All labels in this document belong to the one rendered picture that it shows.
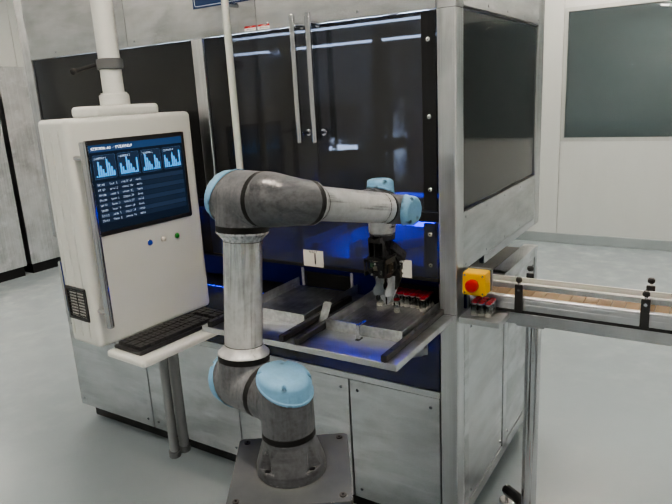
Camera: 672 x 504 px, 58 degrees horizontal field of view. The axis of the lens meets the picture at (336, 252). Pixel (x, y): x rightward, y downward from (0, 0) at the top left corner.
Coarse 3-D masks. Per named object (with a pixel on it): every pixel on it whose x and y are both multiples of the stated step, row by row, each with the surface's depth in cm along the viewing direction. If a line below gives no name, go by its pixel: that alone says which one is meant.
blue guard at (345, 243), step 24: (216, 240) 241; (264, 240) 228; (288, 240) 222; (312, 240) 216; (336, 240) 210; (360, 240) 205; (408, 240) 196; (432, 240) 191; (336, 264) 213; (360, 264) 208
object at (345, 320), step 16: (352, 304) 201; (368, 304) 208; (384, 304) 207; (336, 320) 186; (352, 320) 194; (368, 320) 194; (384, 320) 193; (400, 320) 192; (416, 320) 182; (368, 336) 181; (384, 336) 178; (400, 336) 175
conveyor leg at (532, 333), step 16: (528, 336) 198; (528, 352) 199; (528, 368) 200; (528, 384) 201; (528, 400) 203; (528, 416) 204; (528, 432) 206; (528, 448) 207; (528, 464) 208; (528, 480) 210; (528, 496) 211
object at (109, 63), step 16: (96, 0) 197; (96, 16) 198; (112, 16) 201; (96, 32) 200; (112, 32) 201; (96, 48) 203; (112, 48) 202; (96, 64) 203; (112, 64) 202; (112, 80) 203; (112, 96) 203; (128, 96) 208
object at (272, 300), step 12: (276, 288) 221; (288, 288) 228; (300, 288) 230; (312, 288) 229; (324, 288) 228; (264, 300) 216; (276, 300) 218; (288, 300) 217; (300, 300) 216; (312, 300) 215; (324, 300) 215; (336, 300) 208; (264, 312) 201; (276, 312) 198; (288, 312) 195; (300, 312) 204; (312, 312) 196
